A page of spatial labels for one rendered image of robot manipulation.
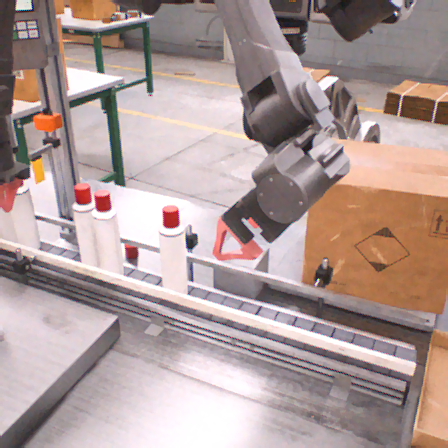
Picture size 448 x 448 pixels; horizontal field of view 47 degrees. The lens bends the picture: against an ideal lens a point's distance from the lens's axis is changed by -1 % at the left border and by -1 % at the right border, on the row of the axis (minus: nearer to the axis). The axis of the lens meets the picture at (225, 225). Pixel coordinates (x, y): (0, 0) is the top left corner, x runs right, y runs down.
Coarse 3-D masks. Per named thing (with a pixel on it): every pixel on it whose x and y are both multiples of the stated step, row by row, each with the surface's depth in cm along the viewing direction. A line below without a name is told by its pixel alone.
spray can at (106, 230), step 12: (96, 192) 105; (108, 192) 105; (96, 204) 104; (108, 204) 105; (96, 216) 105; (108, 216) 105; (96, 228) 106; (108, 228) 106; (96, 240) 108; (108, 240) 107; (108, 252) 109; (120, 252) 111; (108, 264) 110; (120, 264) 112
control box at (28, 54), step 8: (16, 16) 104; (24, 16) 105; (32, 16) 106; (40, 24) 107; (40, 32) 108; (24, 40) 107; (32, 40) 108; (40, 40) 108; (16, 48) 107; (24, 48) 108; (32, 48) 108; (40, 48) 109; (16, 56) 107; (24, 56) 108; (32, 56) 109; (40, 56) 110; (16, 64) 108; (24, 64) 109; (32, 64) 110; (40, 64) 111
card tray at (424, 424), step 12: (432, 336) 102; (444, 336) 101; (432, 348) 102; (444, 348) 102; (432, 360) 99; (444, 360) 99; (432, 372) 96; (444, 372) 96; (432, 384) 94; (444, 384) 94; (420, 396) 91; (432, 396) 91; (444, 396) 91; (420, 408) 89; (432, 408) 89; (444, 408) 89; (420, 420) 87; (432, 420) 87; (444, 420) 87; (420, 432) 81; (432, 432) 85; (444, 432) 85; (420, 444) 82; (432, 444) 81; (444, 444) 80
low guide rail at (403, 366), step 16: (0, 240) 121; (48, 256) 115; (80, 272) 113; (96, 272) 110; (144, 288) 106; (160, 288) 105; (192, 304) 102; (208, 304) 101; (240, 320) 99; (256, 320) 97; (288, 336) 95; (304, 336) 94; (320, 336) 93; (336, 352) 92; (352, 352) 90; (368, 352) 89; (400, 368) 88
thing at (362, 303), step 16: (64, 224) 119; (128, 240) 112; (192, 256) 107; (240, 272) 103; (256, 272) 102; (288, 288) 99; (304, 288) 98; (320, 288) 97; (352, 304) 95; (368, 304) 93; (384, 304) 93; (416, 320) 91
